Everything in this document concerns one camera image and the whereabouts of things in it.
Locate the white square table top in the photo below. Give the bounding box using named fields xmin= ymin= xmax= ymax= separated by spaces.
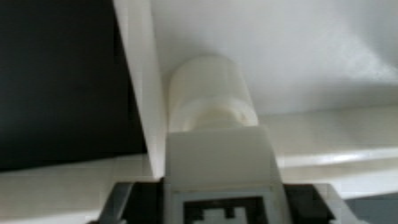
xmin=112 ymin=0 xmax=398 ymax=198

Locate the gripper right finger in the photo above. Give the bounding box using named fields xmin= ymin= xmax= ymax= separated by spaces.
xmin=285 ymin=183 xmax=368 ymax=224

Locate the white U-shaped fence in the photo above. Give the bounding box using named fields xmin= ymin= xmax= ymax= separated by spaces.
xmin=0 ymin=147 xmax=398 ymax=224

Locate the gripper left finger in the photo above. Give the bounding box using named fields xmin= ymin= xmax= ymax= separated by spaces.
xmin=88 ymin=182 xmax=164 ymax=224

